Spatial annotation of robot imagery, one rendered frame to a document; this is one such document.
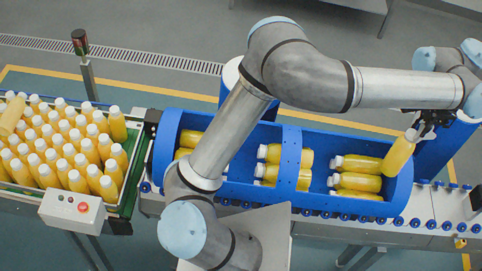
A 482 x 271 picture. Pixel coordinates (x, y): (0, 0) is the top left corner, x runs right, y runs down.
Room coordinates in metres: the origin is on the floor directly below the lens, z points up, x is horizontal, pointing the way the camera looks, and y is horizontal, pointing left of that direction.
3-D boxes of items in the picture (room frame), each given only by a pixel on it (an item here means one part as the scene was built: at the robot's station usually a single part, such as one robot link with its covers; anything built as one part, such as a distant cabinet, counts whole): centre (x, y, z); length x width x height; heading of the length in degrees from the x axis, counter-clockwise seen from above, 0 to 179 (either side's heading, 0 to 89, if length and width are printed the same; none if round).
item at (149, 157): (0.78, 0.31, 0.99); 0.10 x 0.02 x 0.12; 2
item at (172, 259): (0.71, 0.24, 0.31); 0.06 x 0.06 x 0.63; 2
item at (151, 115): (0.97, 0.36, 0.95); 0.10 x 0.07 x 0.10; 2
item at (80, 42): (1.12, 0.71, 1.23); 0.06 x 0.06 x 0.04
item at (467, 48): (0.75, -0.52, 1.72); 0.09 x 0.08 x 0.11; 108
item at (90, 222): (0.48, 0.51, 1.05); 0.20 x 0.10 x 0.10; 92
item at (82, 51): (1.12, 0.71, 1.18); 0.06 x 0.06 x 0.05
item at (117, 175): (0.67, 0.43, 0.98); 0.07 x 0.07 x 0.17
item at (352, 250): (0.88, -0.73, 0.31); 0.06 x 0.06 x 0.63; 2
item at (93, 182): (0.64, 0.49, 0.98); 0.07 x 0.07 x 0.17
